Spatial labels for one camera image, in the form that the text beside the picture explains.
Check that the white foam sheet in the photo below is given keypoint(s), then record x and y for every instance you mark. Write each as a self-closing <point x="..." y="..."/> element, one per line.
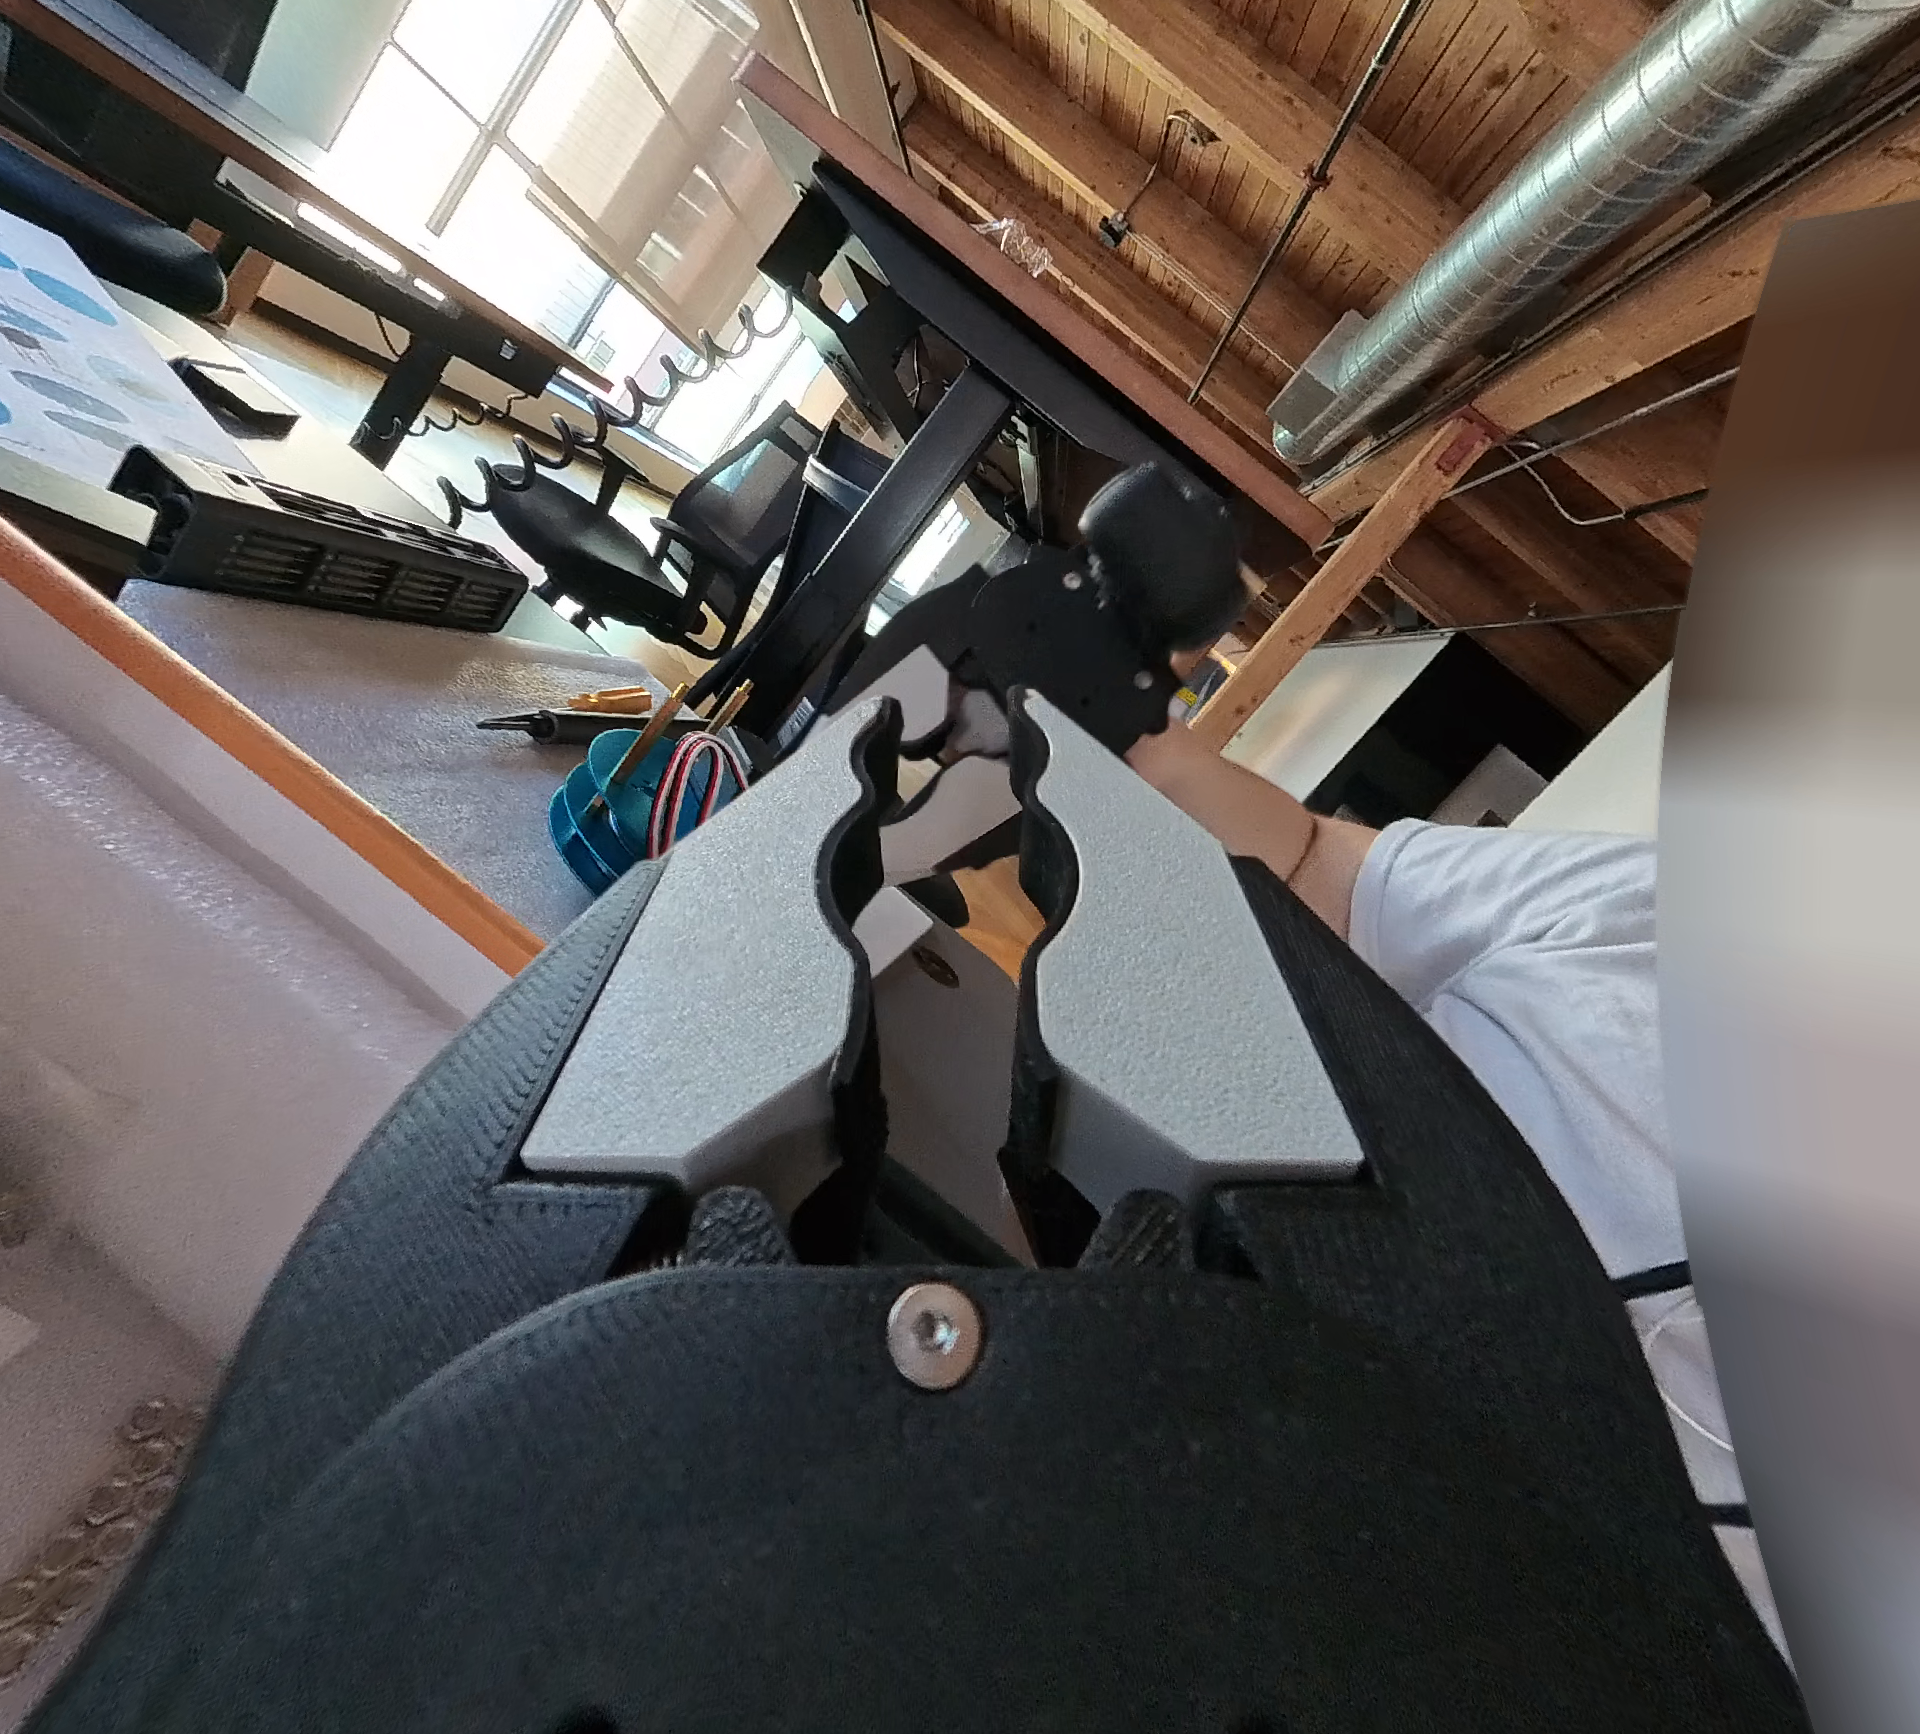
<point x="344" y="713"/>

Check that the blue office chair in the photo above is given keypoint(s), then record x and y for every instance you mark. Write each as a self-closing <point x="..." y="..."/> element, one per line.
<point x="104" y="247"/>

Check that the instruction manual with blue pictures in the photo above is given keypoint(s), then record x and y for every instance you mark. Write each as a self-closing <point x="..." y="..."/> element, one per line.
<point x="76" y="353"/>

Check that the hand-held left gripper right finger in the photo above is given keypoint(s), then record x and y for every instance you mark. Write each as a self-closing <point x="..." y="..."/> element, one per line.
<point x="1185" y="1016"/>

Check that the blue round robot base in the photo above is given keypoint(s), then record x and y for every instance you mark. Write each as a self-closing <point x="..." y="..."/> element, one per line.
<point x="600" y="832"/>

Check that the black mesh office chair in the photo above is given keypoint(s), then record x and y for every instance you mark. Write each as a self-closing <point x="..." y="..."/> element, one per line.
<point x="615" y="549"/>

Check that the black precision screwdriver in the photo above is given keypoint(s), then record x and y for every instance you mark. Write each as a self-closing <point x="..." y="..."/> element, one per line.
<point x="555" y="725"/>

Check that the metal ceiling pipe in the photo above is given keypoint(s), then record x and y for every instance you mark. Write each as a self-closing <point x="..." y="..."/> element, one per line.
<point x="1351" y="115"/>

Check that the silver ventilation duct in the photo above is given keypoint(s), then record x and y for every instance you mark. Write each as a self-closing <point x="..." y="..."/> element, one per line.
<point x="1650" y="115"/>

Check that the wooden support post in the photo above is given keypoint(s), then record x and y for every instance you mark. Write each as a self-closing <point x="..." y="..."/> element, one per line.
<point x="1320" y="580"/>

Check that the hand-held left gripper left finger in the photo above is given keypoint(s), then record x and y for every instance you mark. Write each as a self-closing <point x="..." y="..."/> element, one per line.
<point x="706" y="1016"/>

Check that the wooden top standing desk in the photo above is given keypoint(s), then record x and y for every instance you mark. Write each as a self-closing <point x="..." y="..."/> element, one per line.
<point x="302" y="232"/>
<point x="958" y="263"/>

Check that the plastic bag of screws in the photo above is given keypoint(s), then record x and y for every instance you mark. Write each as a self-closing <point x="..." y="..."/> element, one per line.
<point x="89" y="1508"/>

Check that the brass hex standoff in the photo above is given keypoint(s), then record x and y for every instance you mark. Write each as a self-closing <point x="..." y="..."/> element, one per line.
<point x="727" y="705"/>
<point x="637" y="751"/>

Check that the small black box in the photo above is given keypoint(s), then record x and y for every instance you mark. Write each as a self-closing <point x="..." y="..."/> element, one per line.
<point x="232" y="399"/>

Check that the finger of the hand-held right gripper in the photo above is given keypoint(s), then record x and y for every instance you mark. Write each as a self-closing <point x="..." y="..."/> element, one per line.
<point x="981" y="725"/>

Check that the crumpled clear plastic wrap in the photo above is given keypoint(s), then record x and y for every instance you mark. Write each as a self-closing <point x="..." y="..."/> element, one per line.
<point x="1019" y="241"/>

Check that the person's right forearm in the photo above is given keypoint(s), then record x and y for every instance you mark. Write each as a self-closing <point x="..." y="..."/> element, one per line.
<point x="1259" y="832"/>

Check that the large glass window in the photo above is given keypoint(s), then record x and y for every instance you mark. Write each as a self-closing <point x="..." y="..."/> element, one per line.
<point x="495" y="85"/>

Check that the black screwdriver bit case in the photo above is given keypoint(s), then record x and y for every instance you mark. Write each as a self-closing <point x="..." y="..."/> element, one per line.
<point x="331" y="558"/>

